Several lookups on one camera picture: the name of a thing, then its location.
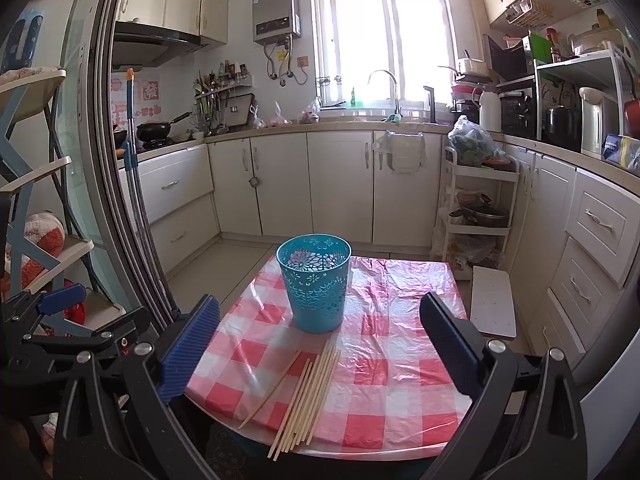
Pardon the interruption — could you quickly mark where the kitchen sink faucet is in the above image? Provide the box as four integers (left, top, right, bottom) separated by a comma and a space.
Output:
367, 68, 402, 124

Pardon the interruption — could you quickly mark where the white shelf rack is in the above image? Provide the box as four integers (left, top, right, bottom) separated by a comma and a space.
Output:
1, 67, 124, 315

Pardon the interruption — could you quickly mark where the white step stool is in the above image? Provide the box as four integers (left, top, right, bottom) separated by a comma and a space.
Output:
471, 266, 518, 340

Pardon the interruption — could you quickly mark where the red white checkered tablecloth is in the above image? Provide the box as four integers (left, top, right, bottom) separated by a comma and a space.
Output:
186, 257, 470, 460

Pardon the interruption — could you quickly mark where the white rolling storage cart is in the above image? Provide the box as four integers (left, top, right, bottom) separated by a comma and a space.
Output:
434, 146, 520, 281

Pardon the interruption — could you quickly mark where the blue perforated plastic basket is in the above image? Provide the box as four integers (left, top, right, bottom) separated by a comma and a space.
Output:
276, 234, 352, 334

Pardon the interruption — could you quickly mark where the black frying pan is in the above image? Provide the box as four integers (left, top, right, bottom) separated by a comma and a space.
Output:
137, 112, 191, 143

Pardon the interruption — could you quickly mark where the green vegetables plastic bag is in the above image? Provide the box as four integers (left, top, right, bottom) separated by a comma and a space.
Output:
448, 115, 508, 167

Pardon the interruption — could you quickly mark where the black microwave oven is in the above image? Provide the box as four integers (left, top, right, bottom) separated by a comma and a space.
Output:
499, 88, 537, 140

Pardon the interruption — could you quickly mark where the white thermos jug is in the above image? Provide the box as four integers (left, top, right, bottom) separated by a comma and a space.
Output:
480, 84, 502, 132

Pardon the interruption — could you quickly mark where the white electric kettle pot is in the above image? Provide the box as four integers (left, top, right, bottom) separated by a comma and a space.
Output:
579, 87, 620, 159

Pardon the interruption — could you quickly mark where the black range hood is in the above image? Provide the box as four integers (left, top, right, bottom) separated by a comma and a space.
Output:
112, 21, 202, 72

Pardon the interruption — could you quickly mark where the white gas water heater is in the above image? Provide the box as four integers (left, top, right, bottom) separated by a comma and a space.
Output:
252, 0, 300, 44

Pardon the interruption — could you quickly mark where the blue handled mop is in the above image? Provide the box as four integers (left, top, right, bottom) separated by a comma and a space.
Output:
124, 68, 180, 324

